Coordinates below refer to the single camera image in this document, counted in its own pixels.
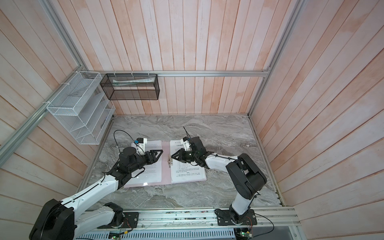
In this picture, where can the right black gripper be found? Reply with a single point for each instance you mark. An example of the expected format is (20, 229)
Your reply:
(182, 155)

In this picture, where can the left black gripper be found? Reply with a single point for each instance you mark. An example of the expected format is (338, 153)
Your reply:
(153, 155)

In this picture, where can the printed paper sheet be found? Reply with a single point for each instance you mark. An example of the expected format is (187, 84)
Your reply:
(152, 173)
(184, 173)

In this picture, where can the pink file folder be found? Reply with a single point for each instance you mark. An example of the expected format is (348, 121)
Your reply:
(169, 148)

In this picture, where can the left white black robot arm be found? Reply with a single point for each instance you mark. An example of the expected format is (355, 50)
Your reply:
(67, 219)

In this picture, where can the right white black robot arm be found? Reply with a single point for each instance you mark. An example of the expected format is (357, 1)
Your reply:
(246, 176)

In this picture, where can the metal folder clip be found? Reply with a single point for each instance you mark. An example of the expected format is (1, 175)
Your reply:
(170, 161)

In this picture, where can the horizontal aluminium back bar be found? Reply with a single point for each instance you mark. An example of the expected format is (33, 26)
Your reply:
(194, 73)

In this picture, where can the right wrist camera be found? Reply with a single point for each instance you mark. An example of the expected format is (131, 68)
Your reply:
(186, 145)

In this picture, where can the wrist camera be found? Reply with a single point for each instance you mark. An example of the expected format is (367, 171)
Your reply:
(186, 145)
(141, 144)

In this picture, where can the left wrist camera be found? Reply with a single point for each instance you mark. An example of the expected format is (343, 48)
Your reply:
(141, 144)

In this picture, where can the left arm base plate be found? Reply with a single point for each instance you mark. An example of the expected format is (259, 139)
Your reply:
(130, 220)

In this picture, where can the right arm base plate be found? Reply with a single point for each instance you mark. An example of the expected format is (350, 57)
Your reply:
(231, 218)

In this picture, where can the black mesh wall basket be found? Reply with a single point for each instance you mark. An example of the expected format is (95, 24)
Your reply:
(131, 86)

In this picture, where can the white perforated cable duct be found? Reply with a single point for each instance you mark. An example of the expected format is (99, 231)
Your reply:
(175, 234)

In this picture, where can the white wire mesh shelf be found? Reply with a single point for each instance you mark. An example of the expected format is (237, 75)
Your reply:
(83, 111)

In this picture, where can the aluminium front rail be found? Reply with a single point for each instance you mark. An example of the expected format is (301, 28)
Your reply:
(205, 218)

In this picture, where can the left aluminium frame bar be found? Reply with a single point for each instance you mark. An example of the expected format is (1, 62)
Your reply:
(20, 135)

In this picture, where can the right aluminium frame post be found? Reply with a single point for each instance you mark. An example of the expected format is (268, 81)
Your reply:
(281, 26)

